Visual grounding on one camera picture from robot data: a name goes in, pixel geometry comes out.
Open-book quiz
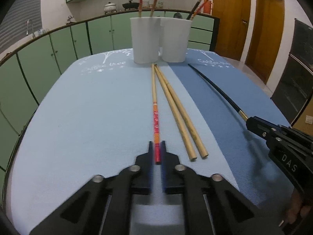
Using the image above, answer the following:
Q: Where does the black chopstick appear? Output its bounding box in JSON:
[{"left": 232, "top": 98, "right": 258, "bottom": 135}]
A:
[
  {"left": 188, "top": 64, "right": 248, "bottom": 122},
  {"left": 186, "top": 0, "right": 202, "bottom": 20}
]

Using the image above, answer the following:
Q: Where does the plain bamboo chopstick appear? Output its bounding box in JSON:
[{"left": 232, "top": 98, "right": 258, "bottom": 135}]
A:
[
  {"left": 158, "top": 67, "right": 209, "bottom": 159},
  {"left": 154, "top": 65, "right": 197, "bottom": 161}
]

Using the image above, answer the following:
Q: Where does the black plastic spoon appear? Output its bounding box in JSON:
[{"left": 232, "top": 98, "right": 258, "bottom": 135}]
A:
[{"left": 173, "top": 12, "right": 183, "bottom": 19}]

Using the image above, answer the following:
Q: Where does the chrome kitchen faucet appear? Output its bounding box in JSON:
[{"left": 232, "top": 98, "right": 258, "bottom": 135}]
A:
[{"left": 26, "top": 19, "right": 36, "bottom": 39}]

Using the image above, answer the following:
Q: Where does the person right hand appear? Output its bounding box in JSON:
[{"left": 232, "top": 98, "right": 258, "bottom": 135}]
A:
[{"left": 286, "top": 189, "right": 312, "bottom": 224}]

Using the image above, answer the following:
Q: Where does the dark glass cabinet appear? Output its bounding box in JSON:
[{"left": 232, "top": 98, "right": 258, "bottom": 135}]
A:
[{"left": 271, "top": 19, "right": 312, "bottom": 125}]

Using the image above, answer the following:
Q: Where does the blue table mat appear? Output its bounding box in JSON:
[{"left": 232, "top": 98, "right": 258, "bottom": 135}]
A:
[{"left": 6, "top": 49, "right": 293, "bottom": 234}]

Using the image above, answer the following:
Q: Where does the wooden door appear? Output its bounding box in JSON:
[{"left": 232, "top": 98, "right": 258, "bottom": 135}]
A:
[
  {"left": 246, "top": 0, "right": 285, "bottom": 83},
  {"left": 212, "top": 0, "right": 251, "bottom": 61}
]

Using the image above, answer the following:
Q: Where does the orange thermos flask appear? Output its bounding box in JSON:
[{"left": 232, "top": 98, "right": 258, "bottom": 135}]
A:
[{"left": 203, "top": 0, "right": 212, "bottom": 14}]

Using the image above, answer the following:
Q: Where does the white double utensil holder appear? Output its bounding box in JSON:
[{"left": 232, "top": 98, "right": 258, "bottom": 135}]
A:
[{"left": 130, "top": 17, "right": 192, "bottom": 64}]

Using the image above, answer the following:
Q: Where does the black wok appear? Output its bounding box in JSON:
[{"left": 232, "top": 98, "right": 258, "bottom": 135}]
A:
[{"left": 122, "top": 0, "right": 139, "bottom": 11}]

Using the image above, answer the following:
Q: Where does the white cooking pot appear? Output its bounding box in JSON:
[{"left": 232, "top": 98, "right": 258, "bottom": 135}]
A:
[{"left": 104, "top": 2, "right": 117, "bottom": 14}]

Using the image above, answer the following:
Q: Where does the grey window blind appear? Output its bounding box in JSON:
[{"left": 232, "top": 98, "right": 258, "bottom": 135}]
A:
[{"left": 1, "top": 0, "right": 42, "bottom": 52}]

